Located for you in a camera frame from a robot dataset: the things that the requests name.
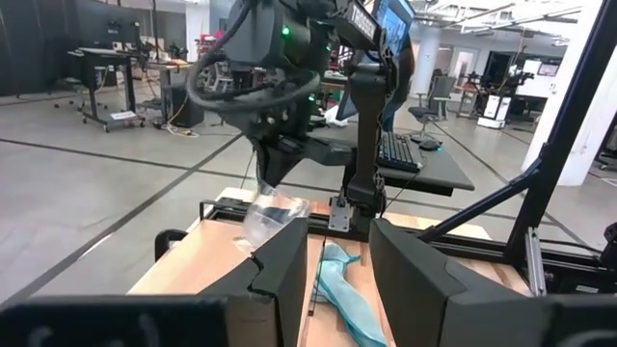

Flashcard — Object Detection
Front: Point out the grey office chair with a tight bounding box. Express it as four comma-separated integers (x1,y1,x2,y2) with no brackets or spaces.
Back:
408,75,457,142

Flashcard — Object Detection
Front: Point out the white cabinet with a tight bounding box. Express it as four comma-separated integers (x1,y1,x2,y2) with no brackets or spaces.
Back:
476,93,513,130

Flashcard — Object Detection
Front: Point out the yellow floor cable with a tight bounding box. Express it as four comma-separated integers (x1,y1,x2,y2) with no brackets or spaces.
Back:
152,95,200,140

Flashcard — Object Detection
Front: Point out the black keyboard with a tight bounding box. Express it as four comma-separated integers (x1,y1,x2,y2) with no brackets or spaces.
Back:
377,131,425,174

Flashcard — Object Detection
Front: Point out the black desk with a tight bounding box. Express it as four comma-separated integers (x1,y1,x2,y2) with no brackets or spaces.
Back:
308,122,476,198

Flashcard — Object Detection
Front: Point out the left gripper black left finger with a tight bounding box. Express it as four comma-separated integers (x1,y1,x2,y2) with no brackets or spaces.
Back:
200,216,309,347

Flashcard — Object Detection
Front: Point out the background robot rig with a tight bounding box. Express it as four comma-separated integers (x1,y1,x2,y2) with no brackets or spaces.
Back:
460,50,537,105

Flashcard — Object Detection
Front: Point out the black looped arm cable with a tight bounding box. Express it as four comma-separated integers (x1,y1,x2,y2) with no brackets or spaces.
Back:
185,0,323,115

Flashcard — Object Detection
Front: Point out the long silver metal bracket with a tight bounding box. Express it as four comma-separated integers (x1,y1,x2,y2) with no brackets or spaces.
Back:
524,226,549,297

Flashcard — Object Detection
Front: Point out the black computer tower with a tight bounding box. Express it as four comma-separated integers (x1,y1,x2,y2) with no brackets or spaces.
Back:
170,85,206,129

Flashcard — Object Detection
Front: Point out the black table edge clamp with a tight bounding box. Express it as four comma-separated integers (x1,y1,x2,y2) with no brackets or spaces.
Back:
153,228,189,262

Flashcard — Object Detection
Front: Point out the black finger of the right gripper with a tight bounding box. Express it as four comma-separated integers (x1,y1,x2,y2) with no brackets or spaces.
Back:
274,147,304,190
255,144,279,190

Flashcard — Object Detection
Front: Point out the black wheeled workbench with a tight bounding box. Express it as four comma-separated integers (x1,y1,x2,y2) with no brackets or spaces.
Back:
66,46,147,134

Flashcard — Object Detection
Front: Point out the light blue cloth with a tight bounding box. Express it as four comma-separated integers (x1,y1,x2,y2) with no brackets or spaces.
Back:
311,241,389,347

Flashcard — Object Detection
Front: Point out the clear plastic cup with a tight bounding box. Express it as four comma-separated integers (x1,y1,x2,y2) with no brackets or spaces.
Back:
240,181,312,253

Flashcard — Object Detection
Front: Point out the computer monitor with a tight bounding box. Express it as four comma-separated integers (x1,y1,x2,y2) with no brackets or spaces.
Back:
373,0,416,57

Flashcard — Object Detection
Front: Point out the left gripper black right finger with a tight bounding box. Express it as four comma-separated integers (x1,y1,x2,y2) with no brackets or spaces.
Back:
368,217,546,347

